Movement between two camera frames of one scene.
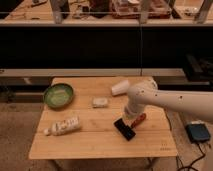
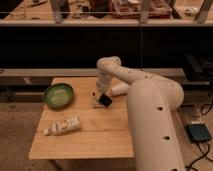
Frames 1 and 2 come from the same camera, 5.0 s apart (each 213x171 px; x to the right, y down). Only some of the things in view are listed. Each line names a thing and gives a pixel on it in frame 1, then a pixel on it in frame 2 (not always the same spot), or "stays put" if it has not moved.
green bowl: x=58 y=95 stays put
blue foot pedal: x=197 y=132 stays put
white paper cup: x=120 y=88 stays put
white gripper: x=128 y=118 → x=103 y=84
